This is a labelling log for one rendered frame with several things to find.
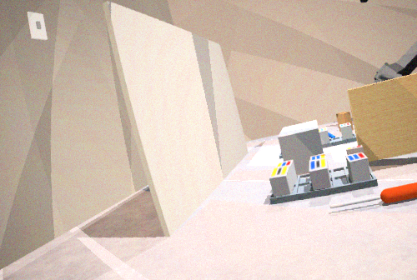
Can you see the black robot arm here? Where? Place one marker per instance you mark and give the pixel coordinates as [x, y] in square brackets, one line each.
[404, 67]

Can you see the orange-handled screwdriver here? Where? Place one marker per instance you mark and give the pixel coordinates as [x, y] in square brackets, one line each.
[390, 195]

